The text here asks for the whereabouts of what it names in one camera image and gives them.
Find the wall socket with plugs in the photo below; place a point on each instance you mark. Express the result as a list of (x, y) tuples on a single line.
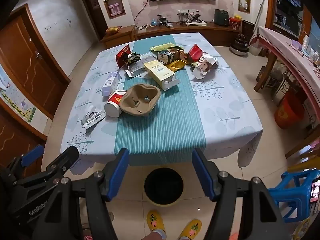
[(187, 12)]

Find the yellow plastic stool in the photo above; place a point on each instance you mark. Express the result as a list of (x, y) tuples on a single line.
[(301, 166)]

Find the white bucket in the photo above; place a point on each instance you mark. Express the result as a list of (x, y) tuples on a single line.
[(255, 50)]

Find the small blue gadget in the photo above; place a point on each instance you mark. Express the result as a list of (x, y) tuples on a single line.
[(153, 22)]

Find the dark brown wastebasket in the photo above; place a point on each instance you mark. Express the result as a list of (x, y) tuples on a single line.
[(247, 28)]

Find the table with teal-white cloth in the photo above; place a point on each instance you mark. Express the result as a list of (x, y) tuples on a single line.
[(175, 120)]

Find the brown wooden door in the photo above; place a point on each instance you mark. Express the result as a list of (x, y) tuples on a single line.
[(27, 62)]

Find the low wooden cabinet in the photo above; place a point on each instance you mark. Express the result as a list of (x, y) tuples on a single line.
[(12, 140)]

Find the brown pulp cup carrier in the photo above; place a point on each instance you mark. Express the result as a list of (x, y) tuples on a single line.
[(140, 100)]

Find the small white blue box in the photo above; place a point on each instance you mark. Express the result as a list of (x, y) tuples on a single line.
[(166, 56)]

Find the black gadget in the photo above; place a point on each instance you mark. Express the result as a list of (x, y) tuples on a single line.
[(163, 21)]

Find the white set-top box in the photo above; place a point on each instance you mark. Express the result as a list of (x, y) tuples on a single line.
[(197, 23)]

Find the person's left leg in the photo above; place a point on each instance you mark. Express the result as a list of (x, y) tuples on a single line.
[(152, 236)]

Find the red snack packet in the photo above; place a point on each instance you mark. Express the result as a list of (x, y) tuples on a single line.
[(122, 55), (195, 51)]

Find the red plastic basket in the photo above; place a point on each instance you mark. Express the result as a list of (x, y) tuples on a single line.
[(235, 23)]

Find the red white paper cup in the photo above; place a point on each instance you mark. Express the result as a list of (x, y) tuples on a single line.
[(113, 105)]

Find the small purple box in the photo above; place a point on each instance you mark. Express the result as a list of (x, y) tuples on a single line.
[(296, 45)]

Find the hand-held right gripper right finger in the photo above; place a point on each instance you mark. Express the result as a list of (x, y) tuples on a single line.
[(203, 177)]

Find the dark wooden door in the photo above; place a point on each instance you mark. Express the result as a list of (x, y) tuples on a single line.
[(91, 10)]

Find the pale yellow carton box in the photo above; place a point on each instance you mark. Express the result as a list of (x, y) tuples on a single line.
[(160, 73)]

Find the smartphone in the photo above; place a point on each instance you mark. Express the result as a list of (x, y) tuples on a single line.
[(315, 192)]

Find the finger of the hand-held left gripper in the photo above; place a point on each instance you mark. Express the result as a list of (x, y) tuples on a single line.
[(62, 158), (32, 155)]

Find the yellow green snack bag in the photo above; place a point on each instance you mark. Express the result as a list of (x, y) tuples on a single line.
[(162, 47)]

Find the white tissue packet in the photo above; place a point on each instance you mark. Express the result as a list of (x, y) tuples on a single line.
[(111, 81)]

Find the brown wrapper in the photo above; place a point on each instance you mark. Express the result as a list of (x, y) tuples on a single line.
[(180, 54)]

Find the dark printed box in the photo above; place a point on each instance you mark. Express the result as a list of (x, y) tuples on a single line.
[(261, 73)]

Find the yellow embroidered slipper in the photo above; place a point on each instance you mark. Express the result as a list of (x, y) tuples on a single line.
[(191, 228), (155, 221)]

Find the dark snack wrapper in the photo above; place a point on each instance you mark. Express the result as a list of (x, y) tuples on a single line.
[(131, 58)]

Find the side table with pink cloth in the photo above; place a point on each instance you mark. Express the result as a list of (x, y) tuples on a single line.
[(282, 42)]

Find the colourful wall sticker border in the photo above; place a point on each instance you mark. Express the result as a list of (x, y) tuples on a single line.
[(15, 97)]

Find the orange yellow foil bag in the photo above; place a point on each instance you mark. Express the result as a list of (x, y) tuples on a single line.
[(178, 65)]

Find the dark green air fryer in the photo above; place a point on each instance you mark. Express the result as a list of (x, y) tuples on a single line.
[(222, 17)]

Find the pink dumbbell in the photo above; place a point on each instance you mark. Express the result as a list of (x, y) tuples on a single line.
[(112, 10), (119, 8)]

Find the clear plastic blister package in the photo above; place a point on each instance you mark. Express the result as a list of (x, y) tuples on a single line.
[(136, 68)]

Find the red plastic bucket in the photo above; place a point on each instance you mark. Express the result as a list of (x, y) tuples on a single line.
[(287, 111)]

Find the fruit bowl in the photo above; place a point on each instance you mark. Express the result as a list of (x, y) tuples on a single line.
[(113, 30)]

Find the long wooden television cabinet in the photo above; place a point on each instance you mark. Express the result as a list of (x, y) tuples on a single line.
[(215, 31)]

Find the white wall shelf unit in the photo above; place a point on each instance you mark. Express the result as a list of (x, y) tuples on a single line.
[(100, 1)]

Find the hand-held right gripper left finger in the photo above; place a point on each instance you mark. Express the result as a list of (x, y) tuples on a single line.
[(117, 175)]

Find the dark brown ceramic jar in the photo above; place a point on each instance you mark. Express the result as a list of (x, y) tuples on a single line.
[(240, 43)]

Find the blue plastic stool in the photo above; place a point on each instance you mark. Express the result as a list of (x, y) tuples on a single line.
[(292, 195)]

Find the white wrapper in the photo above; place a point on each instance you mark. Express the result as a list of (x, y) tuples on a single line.
[(91, 118)]

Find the yellow bin with black liner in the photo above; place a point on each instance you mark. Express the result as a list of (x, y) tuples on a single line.
[(163, 187)]

